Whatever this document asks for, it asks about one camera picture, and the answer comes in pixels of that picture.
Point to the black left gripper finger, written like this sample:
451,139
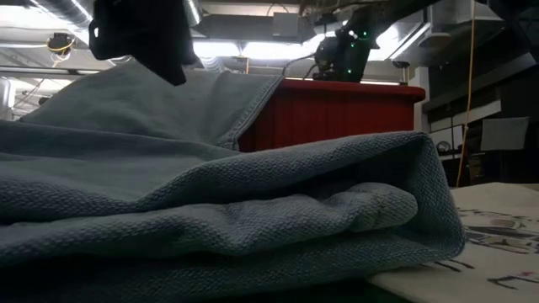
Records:
172,76

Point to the light blue denim jeans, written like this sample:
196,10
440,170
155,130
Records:
189,210

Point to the white printed t-shirt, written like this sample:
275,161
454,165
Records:
497,261

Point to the red fabric laundry bin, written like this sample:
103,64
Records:
337,118

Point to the grey ceiling box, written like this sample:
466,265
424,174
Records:
285,26

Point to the black yellow ceiling device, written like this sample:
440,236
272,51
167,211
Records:
61,43

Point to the long LED light bar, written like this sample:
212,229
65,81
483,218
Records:
42,70

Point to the whiteboard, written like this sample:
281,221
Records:
446,136

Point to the black stand with dial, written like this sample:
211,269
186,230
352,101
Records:
443,147

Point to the grey flat panel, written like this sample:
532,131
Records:
504,134

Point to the silver round duct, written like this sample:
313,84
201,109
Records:
194,10

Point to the black ceiling camera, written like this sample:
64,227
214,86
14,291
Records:
401,64

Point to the silver rectangular duct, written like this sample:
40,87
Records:
400,38

